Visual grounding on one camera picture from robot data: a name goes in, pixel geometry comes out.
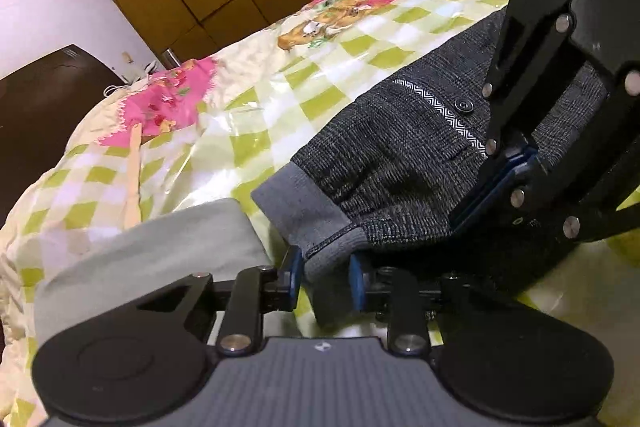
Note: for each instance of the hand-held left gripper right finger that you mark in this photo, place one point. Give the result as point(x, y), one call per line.
point(357, 282)

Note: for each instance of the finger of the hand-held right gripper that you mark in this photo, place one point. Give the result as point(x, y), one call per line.
point(520, 72)
point(575, 167)

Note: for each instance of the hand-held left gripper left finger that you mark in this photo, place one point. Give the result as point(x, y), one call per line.
point(295, 274)

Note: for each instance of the dark grey knit pants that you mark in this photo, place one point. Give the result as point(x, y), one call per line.
point(400, 157)

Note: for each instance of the light grey folded cloth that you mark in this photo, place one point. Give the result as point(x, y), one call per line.
point(150, 247)

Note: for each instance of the checkered printed blanket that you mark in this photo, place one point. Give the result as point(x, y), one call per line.
point(250, 117)

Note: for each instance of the dark brown headboard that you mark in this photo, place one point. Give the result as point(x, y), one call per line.
point(45, 107)

